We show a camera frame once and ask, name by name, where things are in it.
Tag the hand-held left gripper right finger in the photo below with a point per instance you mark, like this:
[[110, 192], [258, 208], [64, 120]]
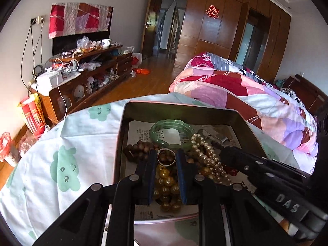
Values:
[[183, 176]]

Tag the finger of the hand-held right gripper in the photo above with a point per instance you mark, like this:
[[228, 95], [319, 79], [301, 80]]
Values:
[[243, 161]]

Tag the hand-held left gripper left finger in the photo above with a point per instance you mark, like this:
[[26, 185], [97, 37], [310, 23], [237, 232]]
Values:
[[152, 174]]

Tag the green jade bangle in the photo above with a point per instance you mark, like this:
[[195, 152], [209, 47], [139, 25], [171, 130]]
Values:
[[153, 135]]

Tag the pink tin box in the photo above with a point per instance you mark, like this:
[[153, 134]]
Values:
[[179, 109]]

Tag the small silver metal piece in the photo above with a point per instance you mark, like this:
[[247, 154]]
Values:
[[220, 137]]

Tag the patchwork pink quilt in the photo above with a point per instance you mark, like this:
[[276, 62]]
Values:
[[230, 87]]

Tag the teal cloth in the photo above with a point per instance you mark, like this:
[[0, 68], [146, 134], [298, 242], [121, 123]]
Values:
[[278, 82]]

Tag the wooden headboard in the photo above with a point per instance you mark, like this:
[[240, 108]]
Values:
[[307, 92]]

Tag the white cloth with green clouds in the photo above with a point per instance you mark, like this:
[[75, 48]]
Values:
[[64, 133]]

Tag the orange item on floor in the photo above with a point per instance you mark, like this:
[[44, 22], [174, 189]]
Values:
[[142, 71]]

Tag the wooden television cabinet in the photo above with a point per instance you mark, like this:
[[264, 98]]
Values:
[[125, 64]]

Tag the red and white paper bag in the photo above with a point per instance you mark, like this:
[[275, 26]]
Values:
[[136, 59]]

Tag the wooden room door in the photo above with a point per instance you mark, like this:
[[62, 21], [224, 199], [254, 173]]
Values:
[[147, 43]]

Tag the red yellow carton box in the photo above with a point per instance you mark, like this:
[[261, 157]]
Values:
[[33, 115]]

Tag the brown wooden wardrobe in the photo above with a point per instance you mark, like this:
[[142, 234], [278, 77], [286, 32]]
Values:
[[199, 30]]

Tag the white cardboard box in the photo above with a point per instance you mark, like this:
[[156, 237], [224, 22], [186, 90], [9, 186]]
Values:
[[48, 82]]

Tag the white mug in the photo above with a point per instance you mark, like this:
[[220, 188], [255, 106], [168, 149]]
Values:
[[106, 42]]

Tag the clear plastic bag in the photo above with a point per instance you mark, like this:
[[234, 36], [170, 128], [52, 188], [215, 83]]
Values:
[[83, 42]]

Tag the black television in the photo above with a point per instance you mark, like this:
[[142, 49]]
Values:
[[64, 43]]

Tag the red and pink television cover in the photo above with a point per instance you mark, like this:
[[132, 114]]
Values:
[[76, 18]]

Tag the red paper wall decoration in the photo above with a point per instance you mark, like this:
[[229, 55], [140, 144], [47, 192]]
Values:
[[212, 11]]

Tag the wall socket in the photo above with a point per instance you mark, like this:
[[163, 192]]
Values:
[[38, 20]]

